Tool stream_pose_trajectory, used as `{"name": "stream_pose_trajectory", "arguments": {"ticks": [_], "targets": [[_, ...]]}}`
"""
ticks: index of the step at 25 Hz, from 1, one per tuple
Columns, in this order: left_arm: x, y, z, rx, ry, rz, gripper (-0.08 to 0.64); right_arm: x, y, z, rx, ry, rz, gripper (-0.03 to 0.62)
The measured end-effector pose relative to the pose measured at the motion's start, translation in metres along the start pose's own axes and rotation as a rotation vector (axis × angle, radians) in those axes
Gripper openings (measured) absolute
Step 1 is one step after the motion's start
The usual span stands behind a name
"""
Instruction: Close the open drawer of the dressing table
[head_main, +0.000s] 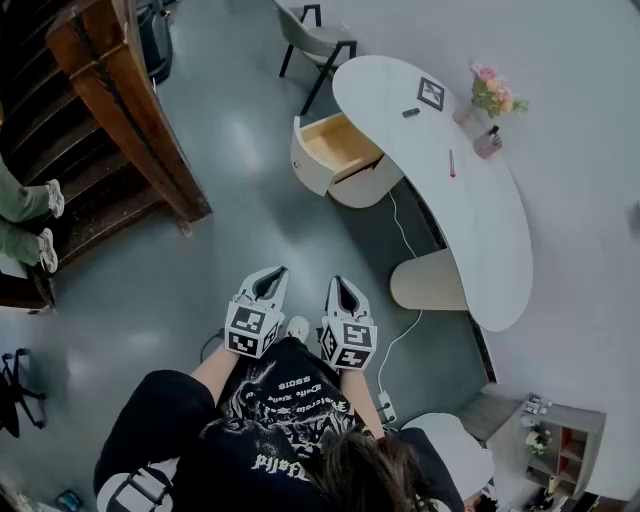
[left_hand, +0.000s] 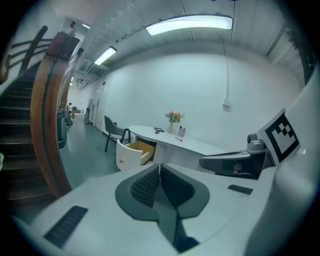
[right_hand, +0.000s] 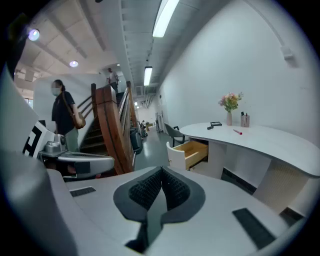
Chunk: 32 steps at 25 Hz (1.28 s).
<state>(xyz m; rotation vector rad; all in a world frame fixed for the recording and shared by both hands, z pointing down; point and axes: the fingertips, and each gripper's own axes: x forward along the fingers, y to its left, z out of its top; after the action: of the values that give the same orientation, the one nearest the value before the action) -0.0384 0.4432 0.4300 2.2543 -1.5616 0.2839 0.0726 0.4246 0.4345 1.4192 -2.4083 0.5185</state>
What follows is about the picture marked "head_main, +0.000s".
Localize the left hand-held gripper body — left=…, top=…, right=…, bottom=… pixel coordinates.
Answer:
left=224, top=294, right=286, bottom=360

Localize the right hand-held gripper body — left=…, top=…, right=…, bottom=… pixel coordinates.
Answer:
left=318, top=310, right=379, bottom=373

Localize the white curved desk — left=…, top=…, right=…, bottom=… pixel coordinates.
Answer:
left=327, top=54, right=534, bottom=334

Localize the cream large drawer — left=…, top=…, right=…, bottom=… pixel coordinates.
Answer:
left=290, top=112, right=386, bottom=197

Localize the person's left forearm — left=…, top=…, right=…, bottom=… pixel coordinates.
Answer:
left=189, top=344, right=246, bottom=406

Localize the person's right forearm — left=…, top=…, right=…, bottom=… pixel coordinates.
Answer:
left=339, top=367, right=386, bottom=441

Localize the person's right white shoe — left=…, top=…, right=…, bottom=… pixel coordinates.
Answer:
left=285, top=315, right=311, bottom=344

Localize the person's black printed shirt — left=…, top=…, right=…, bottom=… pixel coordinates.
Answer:
left=93, top=338, right=466, bottom=512

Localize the pink perforated pen holder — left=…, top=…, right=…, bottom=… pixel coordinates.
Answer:
left=473, top=130, right=503, bottom=160

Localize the grey cubby shelf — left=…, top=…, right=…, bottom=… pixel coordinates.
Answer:
left=522, top=394, right=607, bottom=501

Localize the black office chair base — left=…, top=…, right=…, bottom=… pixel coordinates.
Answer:
left=0, top=347, right=49, bottom=439

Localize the pink flower bouquet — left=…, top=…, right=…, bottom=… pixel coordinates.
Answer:
left=469, top=60, right=530, bottom=119

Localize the small teal device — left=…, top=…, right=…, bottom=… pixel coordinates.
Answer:
left=54, top=490, right=84, bottom=512

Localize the grey chair with black legs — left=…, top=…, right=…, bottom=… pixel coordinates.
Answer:
left=275, top=3, right=359, bottom=116

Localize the black round machine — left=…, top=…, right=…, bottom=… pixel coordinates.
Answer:
left=134, top=0, right=175, bottom=84

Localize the white power cable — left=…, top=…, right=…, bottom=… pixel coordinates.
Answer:
left=377, top=189, right=424, bottom=401

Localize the black picture frame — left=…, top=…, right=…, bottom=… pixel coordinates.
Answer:
left=417, top=76, right=446, bottom=112

